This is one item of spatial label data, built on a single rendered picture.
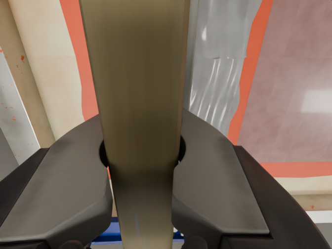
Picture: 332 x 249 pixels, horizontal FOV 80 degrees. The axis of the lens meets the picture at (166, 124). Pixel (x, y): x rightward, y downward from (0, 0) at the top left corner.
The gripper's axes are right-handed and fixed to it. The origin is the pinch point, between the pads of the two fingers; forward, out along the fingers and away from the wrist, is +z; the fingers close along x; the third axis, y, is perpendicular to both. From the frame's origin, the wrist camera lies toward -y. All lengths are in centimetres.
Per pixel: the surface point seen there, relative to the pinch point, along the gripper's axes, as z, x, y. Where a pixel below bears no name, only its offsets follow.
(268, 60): 13.4, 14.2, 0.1
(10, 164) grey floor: 109, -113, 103
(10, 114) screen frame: 10.0, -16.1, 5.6
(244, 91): 13.5, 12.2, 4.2
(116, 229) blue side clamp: 9.0, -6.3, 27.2
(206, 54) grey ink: 12.8, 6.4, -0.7
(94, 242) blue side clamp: 8.1, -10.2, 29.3
